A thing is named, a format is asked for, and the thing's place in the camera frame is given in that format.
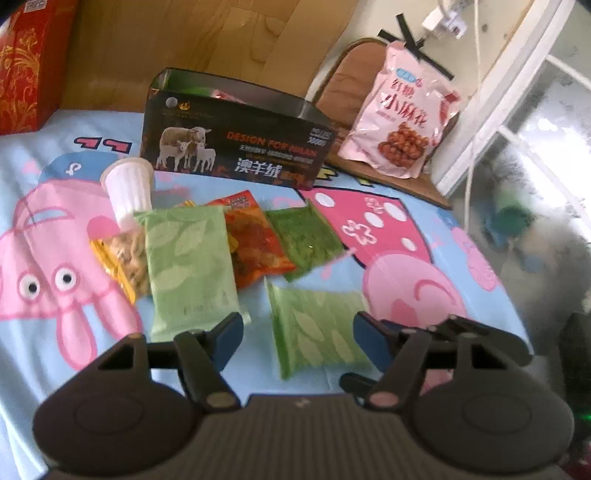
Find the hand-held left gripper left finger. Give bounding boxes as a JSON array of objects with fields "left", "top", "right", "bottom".
[{"left": 95, "top": 312, "right": 244, "bottom": 412}]

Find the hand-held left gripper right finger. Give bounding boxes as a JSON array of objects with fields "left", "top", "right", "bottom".
[{"left": 339, "top": 311, "right": 532, "bottom": 409}]

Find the light green leaf snack packet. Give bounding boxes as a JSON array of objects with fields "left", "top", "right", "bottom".
[
  {"left": 133, "top": 205, "right": 251, "bottom": 342},
  {"left": 264, "top": 277, "right": 375, "bottom": 380}
]

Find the orange red snack packet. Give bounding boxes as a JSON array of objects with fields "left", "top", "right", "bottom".
[{"left": 205, "top": 190, "right": 296, "bottom": 289}]

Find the dark green snack packet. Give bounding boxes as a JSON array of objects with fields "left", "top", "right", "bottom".
[{"left": 265, "top": 202, "right": 356, "bottom": 283}]

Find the yellow clear nut packet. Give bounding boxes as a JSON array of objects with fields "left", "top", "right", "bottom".
[{"left": 88, "top": 198, "right": 195, "bottom": 303}]

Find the white ribbed plastic cup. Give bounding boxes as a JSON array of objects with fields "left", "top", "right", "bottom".
[{"left": 102, "top": 157, "right": 154, "bottom": 229}]

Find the black sheep print box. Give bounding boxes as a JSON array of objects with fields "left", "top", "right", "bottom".
[{"left": 140, "top": 68, "right": 332, "bottom": 191}]

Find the cartoon pig printed blanket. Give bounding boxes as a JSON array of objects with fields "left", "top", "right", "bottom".
[{"left": 0, "top": 108, "right": 532, "bottom": 480}]

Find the large pink snack bag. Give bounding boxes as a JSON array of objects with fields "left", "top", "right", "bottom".
[{"left": 337, "top": 41, "right": 462, "bottom": 178}]

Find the brown seat cushion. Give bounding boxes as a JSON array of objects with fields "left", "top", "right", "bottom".
[{"left": 314, "top": 38, "right": 453, "bottom": 210}]

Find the black tape strip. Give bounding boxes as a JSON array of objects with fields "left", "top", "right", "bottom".
[
  {"left": 379, "top": 30, "right": 455, "bottom": 79},
  {"left": 396, "top": 14, "right": 426, "bottom": 61}
]

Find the wooden board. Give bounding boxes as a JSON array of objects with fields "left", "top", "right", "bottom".
[{"left": 60, "top": 0, "right": 356, "bottom": 114}]

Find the white power strip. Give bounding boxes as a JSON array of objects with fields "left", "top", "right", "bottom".
[{"left": 422, "top": 0, "right": 476, "bottom": 42}]

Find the red gold gift bag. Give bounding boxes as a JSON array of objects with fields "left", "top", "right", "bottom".
[{"left": 0, "top": 0, "right": 79, "bottom": 136}]

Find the white window frame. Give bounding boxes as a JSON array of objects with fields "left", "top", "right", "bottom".
[{"left": 434, "top": 0, "right": 591, "bottom": 199}]

